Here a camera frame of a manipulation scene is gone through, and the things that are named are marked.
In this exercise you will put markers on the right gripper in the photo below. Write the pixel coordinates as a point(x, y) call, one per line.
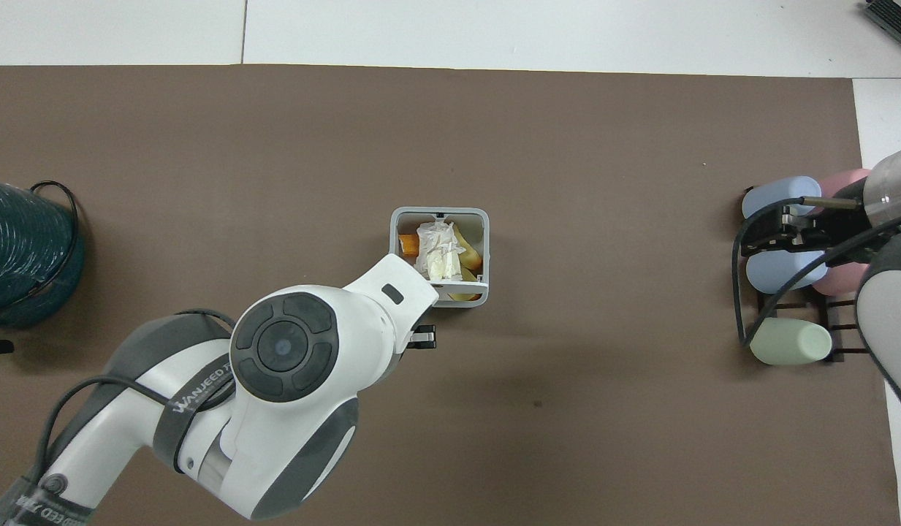
point(846, 196)

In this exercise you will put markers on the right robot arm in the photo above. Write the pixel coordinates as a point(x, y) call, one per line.
point(888, 292)

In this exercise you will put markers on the grey square trash can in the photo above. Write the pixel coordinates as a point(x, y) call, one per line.
point(394, 234)

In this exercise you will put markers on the crumpled white paper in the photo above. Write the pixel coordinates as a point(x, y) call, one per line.
point(437, 252)

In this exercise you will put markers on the dark ribbed device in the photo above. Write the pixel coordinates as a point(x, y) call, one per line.
point(896, 18)

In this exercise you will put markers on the pale green cup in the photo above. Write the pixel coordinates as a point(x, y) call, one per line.
point(786, 343)

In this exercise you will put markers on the dark teal ribbed roll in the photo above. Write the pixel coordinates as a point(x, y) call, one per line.
point(19, 256)

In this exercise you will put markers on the orange peel piece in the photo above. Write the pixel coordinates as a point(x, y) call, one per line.
point(408, 244)

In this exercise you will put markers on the yellow banana peel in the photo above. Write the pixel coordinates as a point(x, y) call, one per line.
point(470, 257)

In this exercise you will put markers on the pink cup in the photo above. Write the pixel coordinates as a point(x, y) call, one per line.
point(845, 179)
point(845, 279)

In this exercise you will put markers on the light blue cup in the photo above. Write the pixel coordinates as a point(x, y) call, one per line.
point(775, 196)
point(782, 272)

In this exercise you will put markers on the black cup rack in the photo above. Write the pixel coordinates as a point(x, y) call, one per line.
point(849, 357)

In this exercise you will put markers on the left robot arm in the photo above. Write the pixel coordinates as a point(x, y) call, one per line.
point(289, 351)

